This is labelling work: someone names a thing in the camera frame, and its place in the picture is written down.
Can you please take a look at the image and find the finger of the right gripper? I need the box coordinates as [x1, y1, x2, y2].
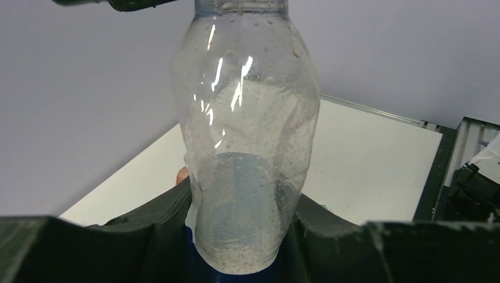
[53, 0, 175, 12]

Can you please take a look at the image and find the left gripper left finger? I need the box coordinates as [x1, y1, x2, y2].
[1, 179, 192, 282]

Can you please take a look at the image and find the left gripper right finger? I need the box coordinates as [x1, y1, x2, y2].
[279, 195, 499, 282]

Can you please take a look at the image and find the blue cap pepsi bottle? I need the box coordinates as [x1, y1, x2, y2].
[170, 1, 320, 282]

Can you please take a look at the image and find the wide orange drink bottle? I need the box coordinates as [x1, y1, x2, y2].
[176, 166, 189, 185]

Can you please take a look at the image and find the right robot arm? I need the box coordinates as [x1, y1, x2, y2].
[53, 0, 499, 223]

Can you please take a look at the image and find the aluminium frame rail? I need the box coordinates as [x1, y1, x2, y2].
[320, 94, 440, 132]

